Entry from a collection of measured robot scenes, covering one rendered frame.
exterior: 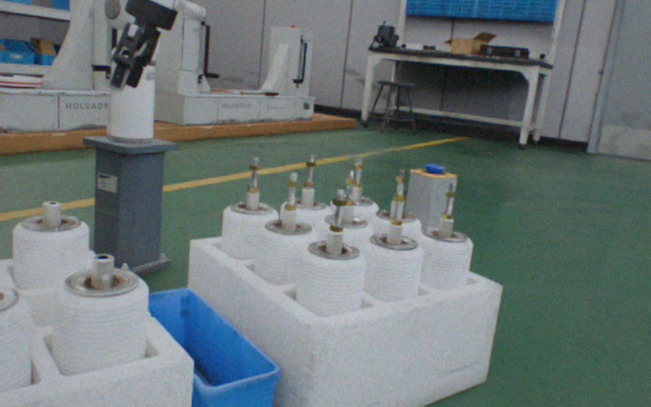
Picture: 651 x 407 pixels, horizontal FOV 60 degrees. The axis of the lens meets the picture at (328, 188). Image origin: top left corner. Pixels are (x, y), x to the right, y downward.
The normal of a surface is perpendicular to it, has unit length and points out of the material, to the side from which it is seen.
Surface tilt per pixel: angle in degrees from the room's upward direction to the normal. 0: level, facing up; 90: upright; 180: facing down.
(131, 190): 88
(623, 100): 90
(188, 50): 90
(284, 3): 90
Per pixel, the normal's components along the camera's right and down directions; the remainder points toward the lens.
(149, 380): 0.61, 0.22
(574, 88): -0.50, 0.13
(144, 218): 0.86, 0.19
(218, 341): -0.79, 0.00
